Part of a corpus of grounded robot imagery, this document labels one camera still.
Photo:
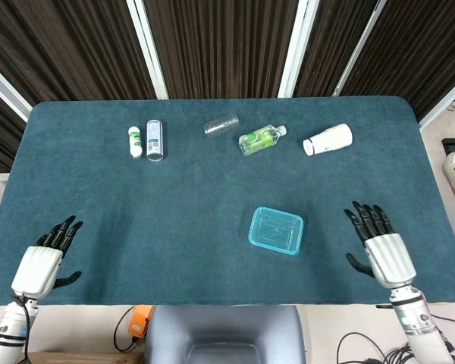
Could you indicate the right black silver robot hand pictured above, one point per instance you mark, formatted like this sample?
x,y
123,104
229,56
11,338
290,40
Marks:
x,y
390,261

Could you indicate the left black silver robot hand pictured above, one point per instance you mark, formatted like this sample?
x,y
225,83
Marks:
x,y
36,271

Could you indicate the blue container lid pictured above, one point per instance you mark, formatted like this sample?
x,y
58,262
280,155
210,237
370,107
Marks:
x,y
277,229

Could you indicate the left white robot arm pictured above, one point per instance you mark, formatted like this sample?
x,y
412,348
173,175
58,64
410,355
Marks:
x,y
7,333

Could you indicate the orange power box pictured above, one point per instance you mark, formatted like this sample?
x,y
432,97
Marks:
x,y
140,322

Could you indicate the large white plastic bottle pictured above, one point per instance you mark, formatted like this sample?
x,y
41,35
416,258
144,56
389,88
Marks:
x,y
330,138

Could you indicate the brown pleated partition panel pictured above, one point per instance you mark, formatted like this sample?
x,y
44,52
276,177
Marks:
x,y
333,45
220,45
60,45
421,45
0,132

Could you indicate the teal velvet table cloth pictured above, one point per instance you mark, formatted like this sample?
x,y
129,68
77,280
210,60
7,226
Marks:
x,y
174,208

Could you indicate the small white green bottle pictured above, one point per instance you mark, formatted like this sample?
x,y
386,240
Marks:
x,y
135,142

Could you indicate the silver spray can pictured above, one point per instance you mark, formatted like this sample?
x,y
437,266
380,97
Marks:
x,y
154,140

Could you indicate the clear bottle with green label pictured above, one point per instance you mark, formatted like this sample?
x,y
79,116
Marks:
x,y
258,139

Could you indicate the empty clear plastic bottle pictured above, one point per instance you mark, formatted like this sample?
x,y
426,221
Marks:
x,y
220,126

